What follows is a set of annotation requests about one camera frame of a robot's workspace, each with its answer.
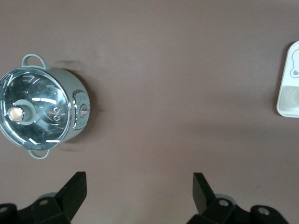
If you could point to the brown table mat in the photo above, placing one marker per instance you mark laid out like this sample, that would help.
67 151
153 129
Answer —
163 93

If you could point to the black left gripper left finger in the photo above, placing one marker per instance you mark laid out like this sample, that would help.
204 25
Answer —
67 203

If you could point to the grey electric cooking pot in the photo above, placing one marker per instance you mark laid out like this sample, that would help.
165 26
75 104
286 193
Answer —
74 88

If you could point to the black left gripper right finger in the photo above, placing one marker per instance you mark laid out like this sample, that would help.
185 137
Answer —
210 205

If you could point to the cream bear print tray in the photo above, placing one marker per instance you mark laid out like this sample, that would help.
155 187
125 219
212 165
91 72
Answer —
286 79

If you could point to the glass pot lid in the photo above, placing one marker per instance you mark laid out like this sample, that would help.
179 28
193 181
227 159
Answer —
42 112

